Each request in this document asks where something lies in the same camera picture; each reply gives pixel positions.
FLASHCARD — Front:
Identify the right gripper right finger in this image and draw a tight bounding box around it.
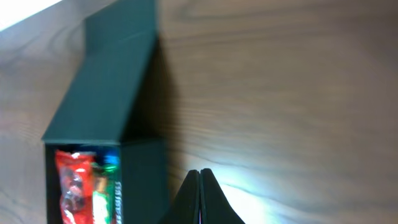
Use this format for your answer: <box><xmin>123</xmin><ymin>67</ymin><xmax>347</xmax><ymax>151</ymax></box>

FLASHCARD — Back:
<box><xmin>200</xmin><ymin>168</ymin><xmax>244</xmax><ymax>224</ymax></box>

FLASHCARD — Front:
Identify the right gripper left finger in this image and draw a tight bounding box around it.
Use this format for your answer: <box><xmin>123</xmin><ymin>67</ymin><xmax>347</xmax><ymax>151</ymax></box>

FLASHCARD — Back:
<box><xmin>158</xmin><ymin>170</ymin><xmax>200</xmax><ymax>224</ymax></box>

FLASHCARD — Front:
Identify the red KitKat bar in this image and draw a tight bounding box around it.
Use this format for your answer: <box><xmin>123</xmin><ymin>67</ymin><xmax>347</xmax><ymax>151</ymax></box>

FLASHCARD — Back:
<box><xmin>92</xmin><ymin>163</ymin><xmax>118</xmax><ymax>224</ymax></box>

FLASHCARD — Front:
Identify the red Hacks candy bag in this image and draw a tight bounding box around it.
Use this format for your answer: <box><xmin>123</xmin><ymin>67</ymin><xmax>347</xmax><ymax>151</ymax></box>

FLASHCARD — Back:
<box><xmin>55</xmin><ymin>150</ymin><xmax>95</xmax><ymax>224</ymax></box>

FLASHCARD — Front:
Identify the dark green box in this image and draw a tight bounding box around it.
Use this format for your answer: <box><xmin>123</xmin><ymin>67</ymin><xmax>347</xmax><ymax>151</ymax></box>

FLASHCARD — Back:
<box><xmin>42</xmin><ymin>0</ymin><xmax>169</xmax><ymax>223</ymax></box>

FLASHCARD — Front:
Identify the purple Dairy Milk bar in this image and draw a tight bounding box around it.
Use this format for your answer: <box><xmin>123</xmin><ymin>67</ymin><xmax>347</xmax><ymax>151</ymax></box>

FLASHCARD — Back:
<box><xmin>115</xmin><ymin>182</ymin><xmax>123</xmax><ymax>224</ymax></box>

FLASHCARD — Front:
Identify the blue Oreo cookie pack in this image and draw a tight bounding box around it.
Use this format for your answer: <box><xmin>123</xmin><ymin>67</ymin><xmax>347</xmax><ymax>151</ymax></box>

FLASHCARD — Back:
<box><xmin>95</xmin><ymin>149</ymin><xmax>120</xmax><ymax>166</ymax></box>

